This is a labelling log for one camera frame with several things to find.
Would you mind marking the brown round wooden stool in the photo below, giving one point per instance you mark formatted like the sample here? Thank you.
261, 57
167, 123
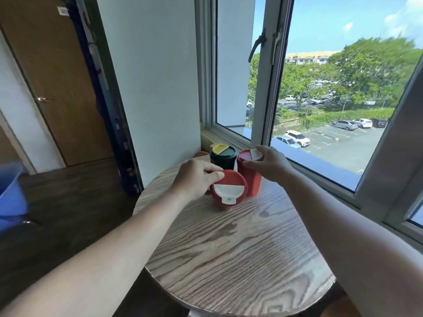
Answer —
201, 154

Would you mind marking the person's left hand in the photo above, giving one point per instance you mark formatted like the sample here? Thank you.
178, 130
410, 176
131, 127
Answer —
193, 178

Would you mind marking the person's left thumb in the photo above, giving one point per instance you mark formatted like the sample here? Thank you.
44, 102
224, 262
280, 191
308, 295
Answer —
213, 179

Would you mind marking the red cup with white flap lid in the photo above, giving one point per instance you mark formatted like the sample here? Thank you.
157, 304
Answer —
251, 181
229, 191

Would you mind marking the white sticker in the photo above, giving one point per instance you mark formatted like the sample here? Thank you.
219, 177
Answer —
62, 11

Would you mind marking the building with yellow roof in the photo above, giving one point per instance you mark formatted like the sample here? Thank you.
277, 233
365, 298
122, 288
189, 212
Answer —
310, 57

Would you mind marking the blue plastic container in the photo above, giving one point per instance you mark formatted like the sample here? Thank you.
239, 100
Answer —
11, 194

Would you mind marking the green tree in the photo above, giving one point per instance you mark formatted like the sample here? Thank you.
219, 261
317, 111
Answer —
370, 69

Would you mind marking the person's right forearm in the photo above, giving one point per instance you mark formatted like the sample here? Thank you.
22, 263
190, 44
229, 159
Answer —
357, 247

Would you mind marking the person's right thumb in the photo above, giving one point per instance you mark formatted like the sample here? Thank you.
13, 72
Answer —
253, 164

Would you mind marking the dark green cup yellow flap lid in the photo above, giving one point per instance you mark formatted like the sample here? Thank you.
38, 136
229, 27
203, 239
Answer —
222, 158

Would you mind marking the white window frame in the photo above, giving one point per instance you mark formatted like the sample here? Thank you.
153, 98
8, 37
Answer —
264, 95

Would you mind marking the white parked car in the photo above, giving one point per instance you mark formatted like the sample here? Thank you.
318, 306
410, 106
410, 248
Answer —
299, 137
363, 122

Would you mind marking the light blue parked car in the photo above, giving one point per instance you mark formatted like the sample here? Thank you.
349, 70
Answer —
287, 141

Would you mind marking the person's left forearm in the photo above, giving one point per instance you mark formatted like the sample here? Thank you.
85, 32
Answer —
99, 260

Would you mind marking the silver parked car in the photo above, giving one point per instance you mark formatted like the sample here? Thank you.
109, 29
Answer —
345, 124

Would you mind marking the brown wooden door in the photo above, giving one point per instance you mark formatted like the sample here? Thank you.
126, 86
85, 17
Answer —
62, 89

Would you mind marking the dark parked car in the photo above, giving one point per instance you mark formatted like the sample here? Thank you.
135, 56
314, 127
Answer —
379, 122

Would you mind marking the person's right hand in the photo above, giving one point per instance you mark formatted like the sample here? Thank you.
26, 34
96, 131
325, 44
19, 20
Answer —
272, 165

